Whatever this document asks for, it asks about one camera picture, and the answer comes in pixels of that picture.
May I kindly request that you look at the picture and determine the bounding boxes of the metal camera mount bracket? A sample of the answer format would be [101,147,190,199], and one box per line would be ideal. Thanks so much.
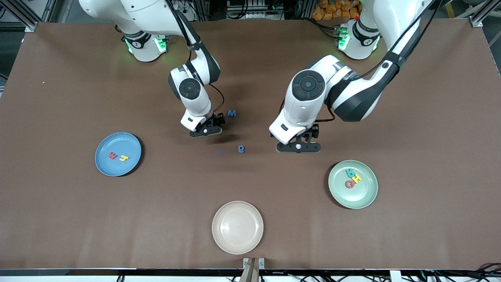
[240,257,265,282]

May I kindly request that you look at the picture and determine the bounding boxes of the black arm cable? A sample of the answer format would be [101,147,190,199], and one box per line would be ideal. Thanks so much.
[166,0,225,115]
[279,0,445,122]

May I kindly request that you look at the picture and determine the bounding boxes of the blue plate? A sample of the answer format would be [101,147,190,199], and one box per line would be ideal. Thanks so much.
[95,132,142,177]

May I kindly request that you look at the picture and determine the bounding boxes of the brown table cover sheet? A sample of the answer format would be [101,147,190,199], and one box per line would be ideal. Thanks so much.
[0,19,501,271]

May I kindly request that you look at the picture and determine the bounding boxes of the black electronics box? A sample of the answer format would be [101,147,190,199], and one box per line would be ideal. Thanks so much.
[226,0,285,20]

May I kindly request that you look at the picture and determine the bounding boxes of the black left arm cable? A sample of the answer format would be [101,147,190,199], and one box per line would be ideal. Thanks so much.
[279,0,445,122]

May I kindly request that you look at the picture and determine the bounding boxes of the aluminium frame post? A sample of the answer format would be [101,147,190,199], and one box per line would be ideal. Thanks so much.
[468,0,501,28]
[0,0,43,33]

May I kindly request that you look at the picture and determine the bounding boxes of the pile of orange bags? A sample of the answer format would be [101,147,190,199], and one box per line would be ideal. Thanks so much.
[312,0,362,21]

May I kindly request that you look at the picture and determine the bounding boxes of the green plate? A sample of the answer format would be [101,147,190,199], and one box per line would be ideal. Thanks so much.
[328,160,379,210]

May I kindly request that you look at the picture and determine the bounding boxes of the beige plate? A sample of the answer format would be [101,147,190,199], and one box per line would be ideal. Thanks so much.
[212,201,264,255]

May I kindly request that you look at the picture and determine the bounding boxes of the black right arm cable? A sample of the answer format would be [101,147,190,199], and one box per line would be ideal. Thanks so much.
[166,0,225,115]

